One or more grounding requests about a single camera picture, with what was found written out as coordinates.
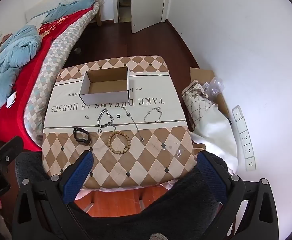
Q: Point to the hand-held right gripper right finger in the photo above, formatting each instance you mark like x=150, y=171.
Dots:
x=212, y=177

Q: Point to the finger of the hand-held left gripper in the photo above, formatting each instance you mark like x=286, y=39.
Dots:
x=8, y=151

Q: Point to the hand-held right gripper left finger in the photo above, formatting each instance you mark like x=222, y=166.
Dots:
x=77, y=177

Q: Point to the cardboard box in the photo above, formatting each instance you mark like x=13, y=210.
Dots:
x=106, y=86

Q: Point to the white paper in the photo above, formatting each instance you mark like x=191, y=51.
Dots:
x=11, y=99

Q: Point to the white power strip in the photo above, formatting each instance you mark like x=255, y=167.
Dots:
x=244, y=140

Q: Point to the table with checkered cloth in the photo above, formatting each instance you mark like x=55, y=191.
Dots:
x=126, y=165

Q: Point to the bed with red blanket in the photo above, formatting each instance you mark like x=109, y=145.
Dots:
x=33, y=80

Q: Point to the floral quilted cloth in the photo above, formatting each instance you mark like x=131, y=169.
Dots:
x=194, y=100

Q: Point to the bubble wrap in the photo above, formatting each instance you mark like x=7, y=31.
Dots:
x=214, y=88

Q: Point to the light blue quilt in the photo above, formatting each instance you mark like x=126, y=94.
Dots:
x=13, y=55

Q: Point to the flat cardboard sheet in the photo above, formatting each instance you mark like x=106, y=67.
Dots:
x=202, y=73

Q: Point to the checkered bed sheet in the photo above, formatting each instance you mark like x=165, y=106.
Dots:
x=58, y=55

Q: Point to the small grey floor object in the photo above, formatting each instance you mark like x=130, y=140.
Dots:
x=78, y=50

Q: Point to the white pillow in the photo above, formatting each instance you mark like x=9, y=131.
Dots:
x=37, y=20

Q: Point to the blue blanket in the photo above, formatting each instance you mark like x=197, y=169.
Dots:
x=68, y=7

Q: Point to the white door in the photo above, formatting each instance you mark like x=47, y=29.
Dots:
x=148, y=5

